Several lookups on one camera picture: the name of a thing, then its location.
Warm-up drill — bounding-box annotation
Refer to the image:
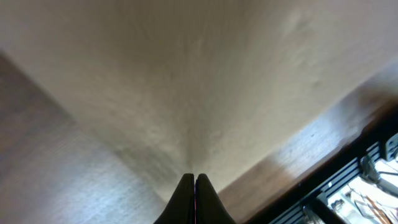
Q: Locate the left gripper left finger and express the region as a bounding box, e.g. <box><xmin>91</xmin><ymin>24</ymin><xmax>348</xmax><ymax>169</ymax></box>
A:
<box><xmin>154</xmin><ymin>174</ymin><xmax>195</xmax><ymax>224</ymax></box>

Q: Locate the cardboard box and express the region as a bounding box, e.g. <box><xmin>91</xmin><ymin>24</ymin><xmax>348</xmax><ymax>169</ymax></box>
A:
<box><xmin>1</xmin><ymin>0</ymin><xmax>397</xmax><ymax>200</ymax></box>

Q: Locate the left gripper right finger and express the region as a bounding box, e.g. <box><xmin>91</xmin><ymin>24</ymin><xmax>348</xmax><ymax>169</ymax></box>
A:
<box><xmin>195</xmin><ymin>174</ymin><xmax>236</xmax><ymax>224</ymax></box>

